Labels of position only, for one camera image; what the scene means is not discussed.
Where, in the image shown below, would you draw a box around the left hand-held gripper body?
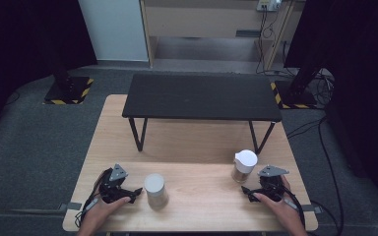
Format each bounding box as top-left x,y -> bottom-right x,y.
98,163 -> 136,205

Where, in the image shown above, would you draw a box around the black stand with striped base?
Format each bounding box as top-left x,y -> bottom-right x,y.
270,65 -> 323,110
42,48 -> 95,106

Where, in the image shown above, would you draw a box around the hand-held gripper cable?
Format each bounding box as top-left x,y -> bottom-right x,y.
75,170 -> 112,229
275,183 -> 307,228

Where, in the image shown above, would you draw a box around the black cable on floor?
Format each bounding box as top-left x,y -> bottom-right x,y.
286,116 -> 346,236

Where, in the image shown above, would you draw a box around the black cables hanging from power strip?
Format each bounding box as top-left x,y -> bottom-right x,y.
255,9 -> 291,76

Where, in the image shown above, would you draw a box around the white panel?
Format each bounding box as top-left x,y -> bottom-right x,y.
78,0 -> 150,63

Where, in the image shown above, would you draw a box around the right hand-held gripper cable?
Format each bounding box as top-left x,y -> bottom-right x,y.
275,183 -> 307,228

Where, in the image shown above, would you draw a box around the spice jar with spouted white lid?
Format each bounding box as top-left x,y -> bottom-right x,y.
231,149 -> 259,184

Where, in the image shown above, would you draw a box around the person's right hand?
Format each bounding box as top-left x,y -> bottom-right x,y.
253,176 -> 306,230

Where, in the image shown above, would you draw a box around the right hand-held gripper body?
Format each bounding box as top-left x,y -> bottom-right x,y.
257,165 -> 289,202

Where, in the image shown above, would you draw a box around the bundle of black cables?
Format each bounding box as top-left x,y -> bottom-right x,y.
309,68 -> 336,109

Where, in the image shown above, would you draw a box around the spice jar with round white lid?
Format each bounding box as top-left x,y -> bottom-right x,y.
144,173 -> 170,210

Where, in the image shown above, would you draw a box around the grey tape piece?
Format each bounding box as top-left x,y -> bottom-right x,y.
58,202 -> 83,211
300,204 -> 323,214

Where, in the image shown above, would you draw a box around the black metal shelf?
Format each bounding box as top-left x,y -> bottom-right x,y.
121,73 -> 283,155

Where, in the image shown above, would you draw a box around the left hand-held gripper cable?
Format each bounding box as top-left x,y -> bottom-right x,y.
75,170 -> 112,229

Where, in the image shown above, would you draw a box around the wooden cabinet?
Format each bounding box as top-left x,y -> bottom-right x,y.
140,0 -> 304,72

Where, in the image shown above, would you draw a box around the person's left hand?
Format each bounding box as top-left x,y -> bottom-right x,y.
82,196 -> 132,230

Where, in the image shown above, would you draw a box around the black curtain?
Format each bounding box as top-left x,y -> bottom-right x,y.
284,0 -> 378,214
0,0 -> 98,144

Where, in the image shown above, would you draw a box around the white power strip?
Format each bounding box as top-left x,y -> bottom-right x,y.
256,0 -> 282,13

